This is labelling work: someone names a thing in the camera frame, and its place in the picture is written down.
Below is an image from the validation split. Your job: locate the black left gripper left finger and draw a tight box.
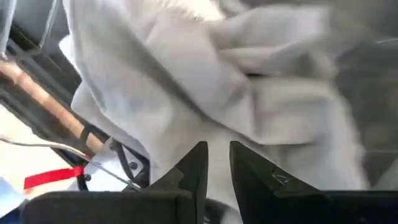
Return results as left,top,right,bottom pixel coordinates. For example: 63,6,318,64
21,140,209,224

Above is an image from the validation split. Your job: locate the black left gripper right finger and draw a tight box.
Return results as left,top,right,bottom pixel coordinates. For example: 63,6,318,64
229,140,398,224

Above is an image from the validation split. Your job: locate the grey towel with white tag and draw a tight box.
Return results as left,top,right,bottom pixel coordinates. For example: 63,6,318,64
58,0,371,224

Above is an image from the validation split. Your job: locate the clear plastic basket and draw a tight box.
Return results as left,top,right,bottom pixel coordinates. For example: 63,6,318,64
0,0,60,62

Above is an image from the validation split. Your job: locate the red tape strip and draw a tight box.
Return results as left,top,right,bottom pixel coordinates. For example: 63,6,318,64
23,165,85,190

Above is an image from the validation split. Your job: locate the thin silver wire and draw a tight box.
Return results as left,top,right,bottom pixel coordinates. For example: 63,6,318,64
0,136,142,191

